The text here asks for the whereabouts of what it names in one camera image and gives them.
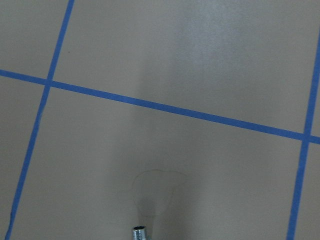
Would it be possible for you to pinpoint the chrome metal valve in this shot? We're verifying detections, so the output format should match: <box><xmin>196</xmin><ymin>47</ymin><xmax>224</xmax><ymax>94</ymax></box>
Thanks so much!
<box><xmin>132</xmin><ymin>225</ymin><xmax>150</xmax><ymax>240</ymax></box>

